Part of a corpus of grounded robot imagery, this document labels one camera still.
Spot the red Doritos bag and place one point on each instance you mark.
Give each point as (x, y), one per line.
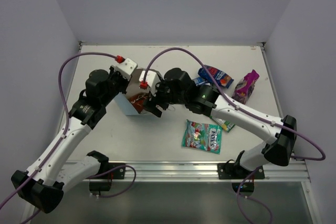
(137, 101)

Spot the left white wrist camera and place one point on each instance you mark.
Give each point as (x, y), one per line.
(125, 66)

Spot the teal Fox's candy bag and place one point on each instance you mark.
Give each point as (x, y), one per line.
(203, 137)

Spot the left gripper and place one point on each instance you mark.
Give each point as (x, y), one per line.
(117, 77)

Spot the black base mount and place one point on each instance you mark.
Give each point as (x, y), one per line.
(236, 179)
(111, 172)

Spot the purple snack bag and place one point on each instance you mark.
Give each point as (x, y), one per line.
(244, 88)

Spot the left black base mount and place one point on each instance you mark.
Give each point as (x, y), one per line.
(111, 172)

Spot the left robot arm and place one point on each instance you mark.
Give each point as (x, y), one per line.
(44, 183)

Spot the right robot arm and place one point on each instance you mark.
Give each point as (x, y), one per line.
(176, 87)

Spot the blue white snack bag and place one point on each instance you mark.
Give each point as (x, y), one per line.
(199, 81)

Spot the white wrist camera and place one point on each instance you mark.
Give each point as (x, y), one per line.
(125, 66)
(149, 80)

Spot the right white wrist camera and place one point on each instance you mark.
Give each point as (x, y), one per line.
(149, 80)

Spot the navy sweet chilli crisp bag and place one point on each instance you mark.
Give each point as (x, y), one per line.
(214, 75)

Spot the green candy bag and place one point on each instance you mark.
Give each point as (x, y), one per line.
(225, 125)

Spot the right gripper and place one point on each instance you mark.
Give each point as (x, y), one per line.
(157, 97)

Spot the aluminium front rail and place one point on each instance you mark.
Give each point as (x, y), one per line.
(296, 171)

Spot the light blue paper bag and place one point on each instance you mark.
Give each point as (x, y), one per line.
(132, 89)

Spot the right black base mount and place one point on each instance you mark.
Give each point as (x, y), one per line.
(236, 179)

